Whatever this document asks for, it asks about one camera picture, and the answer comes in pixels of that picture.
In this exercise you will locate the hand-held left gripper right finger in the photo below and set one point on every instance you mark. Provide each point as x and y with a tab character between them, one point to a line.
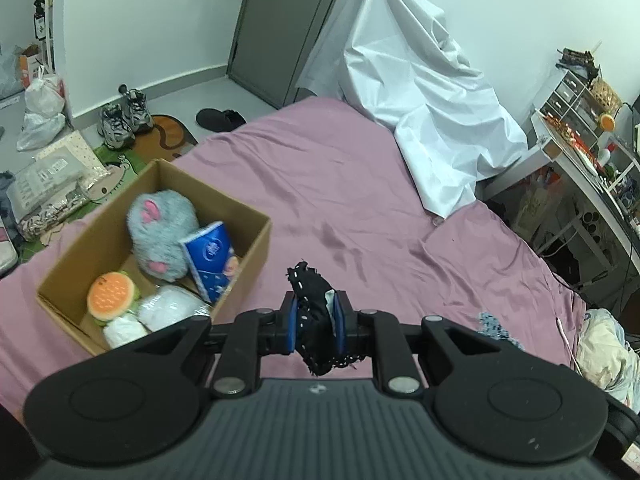
340	324

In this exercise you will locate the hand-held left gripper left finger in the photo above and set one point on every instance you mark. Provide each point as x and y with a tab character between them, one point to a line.
289	324

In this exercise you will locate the black lace cloth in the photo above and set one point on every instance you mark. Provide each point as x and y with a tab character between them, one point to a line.
314	310

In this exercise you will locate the blue tissue pack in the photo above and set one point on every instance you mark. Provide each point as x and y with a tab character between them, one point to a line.
212	260

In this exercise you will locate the white stuffing plastic bag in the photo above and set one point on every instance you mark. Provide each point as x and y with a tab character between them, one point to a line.
172	307

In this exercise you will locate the white cloth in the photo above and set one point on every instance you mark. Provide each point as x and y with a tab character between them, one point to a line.
125	332

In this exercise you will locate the burger plush toy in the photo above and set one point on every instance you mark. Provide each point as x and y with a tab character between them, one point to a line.
110	297

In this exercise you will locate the brown cardboard box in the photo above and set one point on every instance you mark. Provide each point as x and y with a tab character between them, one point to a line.
85	255

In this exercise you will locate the denim mitten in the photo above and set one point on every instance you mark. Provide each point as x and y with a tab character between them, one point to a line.
497	331

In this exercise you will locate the grey plush mouse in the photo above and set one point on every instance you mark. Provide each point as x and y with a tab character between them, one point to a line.
160	230

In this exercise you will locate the black slipper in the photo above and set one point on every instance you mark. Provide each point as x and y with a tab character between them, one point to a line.
220	118

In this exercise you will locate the cartoon floor mat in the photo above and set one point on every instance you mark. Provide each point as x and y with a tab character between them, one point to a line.
160	142

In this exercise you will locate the beige shopping bag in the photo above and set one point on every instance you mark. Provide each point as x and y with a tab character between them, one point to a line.
537	205

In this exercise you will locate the white draped sheet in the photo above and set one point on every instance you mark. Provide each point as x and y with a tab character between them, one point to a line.
420	85

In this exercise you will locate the grey sneaker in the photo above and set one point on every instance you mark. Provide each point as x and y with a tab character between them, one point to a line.
115	127
140	110

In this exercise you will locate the patterned foil bag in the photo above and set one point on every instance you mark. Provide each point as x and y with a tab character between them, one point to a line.
50	217

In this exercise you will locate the crumpled beige cloth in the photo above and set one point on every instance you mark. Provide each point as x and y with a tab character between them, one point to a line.
602	350

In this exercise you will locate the dotted cream package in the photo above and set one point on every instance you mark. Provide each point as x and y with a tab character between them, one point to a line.
82	152

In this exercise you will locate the grey plastic package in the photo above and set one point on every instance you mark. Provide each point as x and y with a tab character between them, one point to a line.
42	182

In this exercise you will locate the white desk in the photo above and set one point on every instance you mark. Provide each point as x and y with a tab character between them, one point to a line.
595	180

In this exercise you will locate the pink cushion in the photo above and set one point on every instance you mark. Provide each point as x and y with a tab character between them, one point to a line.
6	250

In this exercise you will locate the grey wardrobe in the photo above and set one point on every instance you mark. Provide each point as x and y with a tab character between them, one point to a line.
280	25

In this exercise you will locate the white bottle red cap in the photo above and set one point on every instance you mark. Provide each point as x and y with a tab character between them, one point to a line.
606	156

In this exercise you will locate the grey drawer organizer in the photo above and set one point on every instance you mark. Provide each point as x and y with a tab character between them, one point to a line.
572	97

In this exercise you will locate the orange round toy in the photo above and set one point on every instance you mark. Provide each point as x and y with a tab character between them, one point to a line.
607	122

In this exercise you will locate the woven basket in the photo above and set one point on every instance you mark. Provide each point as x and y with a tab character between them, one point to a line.
606	94

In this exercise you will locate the dark ornament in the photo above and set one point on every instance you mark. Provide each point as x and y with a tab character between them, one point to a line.
579	60

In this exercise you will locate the orange white box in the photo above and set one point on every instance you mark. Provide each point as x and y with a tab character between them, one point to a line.
30	67

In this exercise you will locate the black spray bottle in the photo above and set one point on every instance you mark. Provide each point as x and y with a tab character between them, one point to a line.
39	22

